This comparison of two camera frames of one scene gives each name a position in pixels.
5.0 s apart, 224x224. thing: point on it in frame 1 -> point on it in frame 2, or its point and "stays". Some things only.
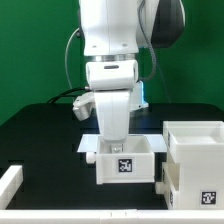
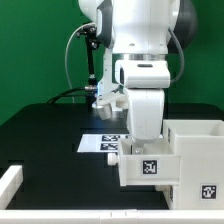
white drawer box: [136, 164] -> [148, 163]
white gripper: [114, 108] -> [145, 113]
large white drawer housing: [198, 146] stays
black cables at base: [67, 93] stays
